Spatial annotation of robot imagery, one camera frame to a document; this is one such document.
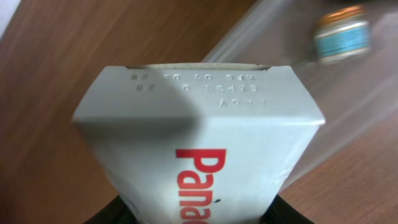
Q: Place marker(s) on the white Panadol box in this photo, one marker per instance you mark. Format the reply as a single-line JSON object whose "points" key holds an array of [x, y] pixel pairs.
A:
{"points": [[198, 145]]}

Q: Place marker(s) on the small gold-lid jar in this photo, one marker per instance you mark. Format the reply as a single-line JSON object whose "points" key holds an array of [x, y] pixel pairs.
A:
{"points": [[342, 34]]}

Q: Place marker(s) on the clear plastic container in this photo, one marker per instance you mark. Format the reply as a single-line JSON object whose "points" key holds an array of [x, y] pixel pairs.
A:
{"points": [[353, 94]]}

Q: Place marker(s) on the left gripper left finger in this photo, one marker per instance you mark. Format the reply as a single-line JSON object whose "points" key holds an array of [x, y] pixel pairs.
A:
{"points": [[116, 212]]}

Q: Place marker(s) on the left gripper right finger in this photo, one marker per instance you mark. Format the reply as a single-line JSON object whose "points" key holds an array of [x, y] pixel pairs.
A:
{"points": [[280, 212]]}

